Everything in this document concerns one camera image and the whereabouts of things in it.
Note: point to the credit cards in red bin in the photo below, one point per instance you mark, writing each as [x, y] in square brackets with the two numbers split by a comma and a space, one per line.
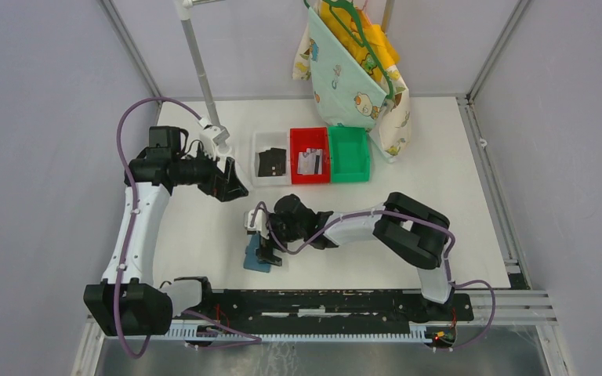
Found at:
[310, 162]

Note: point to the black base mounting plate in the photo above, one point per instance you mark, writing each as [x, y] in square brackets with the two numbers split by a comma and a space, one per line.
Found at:
[330, 311]

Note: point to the green plastic bin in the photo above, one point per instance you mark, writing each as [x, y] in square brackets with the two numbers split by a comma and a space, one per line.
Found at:
[350, 158]

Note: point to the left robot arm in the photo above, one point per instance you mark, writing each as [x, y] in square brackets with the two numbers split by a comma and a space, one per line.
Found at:
[126, 301]

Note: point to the white clothes rack stand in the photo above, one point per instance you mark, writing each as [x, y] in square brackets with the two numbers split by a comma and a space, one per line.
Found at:
[183, 9]

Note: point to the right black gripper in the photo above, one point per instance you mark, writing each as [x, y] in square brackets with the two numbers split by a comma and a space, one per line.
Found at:
[266, 253]

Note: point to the white slotted cable duct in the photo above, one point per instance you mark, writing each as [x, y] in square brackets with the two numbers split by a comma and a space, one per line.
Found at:
[202, 333]

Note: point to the blue card holder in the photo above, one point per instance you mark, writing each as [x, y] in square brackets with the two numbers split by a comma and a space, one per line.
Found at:
[252, 262]

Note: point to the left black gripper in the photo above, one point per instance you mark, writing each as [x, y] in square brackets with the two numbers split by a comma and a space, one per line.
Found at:
[223, 186]

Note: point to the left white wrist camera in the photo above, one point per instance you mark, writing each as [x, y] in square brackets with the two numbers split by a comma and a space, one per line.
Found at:
[216, 133]

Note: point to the white plastic bin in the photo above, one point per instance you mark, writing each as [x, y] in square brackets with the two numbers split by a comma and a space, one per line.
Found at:
[263, 141]

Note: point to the yellow garment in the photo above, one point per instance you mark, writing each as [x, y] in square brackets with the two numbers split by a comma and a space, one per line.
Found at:
[344, 27]

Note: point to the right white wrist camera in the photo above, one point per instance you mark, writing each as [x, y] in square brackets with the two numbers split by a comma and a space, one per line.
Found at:
[256, 222]

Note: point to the red plastic bin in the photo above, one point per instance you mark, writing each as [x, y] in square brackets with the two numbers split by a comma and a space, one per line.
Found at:
[302, 139]

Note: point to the green clothes hanger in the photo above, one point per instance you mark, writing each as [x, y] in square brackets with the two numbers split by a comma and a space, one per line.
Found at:
[364, 40]

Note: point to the black cards in white bin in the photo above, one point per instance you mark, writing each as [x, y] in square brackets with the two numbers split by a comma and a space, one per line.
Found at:
[272, 162]

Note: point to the mint cartoon print cloth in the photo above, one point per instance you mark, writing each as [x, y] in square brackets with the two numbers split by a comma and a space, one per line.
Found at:
[346, 96]

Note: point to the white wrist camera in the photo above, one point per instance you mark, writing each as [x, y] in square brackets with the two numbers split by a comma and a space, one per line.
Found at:
[216, 133]
[256, 222]

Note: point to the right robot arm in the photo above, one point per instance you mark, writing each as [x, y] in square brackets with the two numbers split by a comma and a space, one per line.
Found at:
[416, 233]

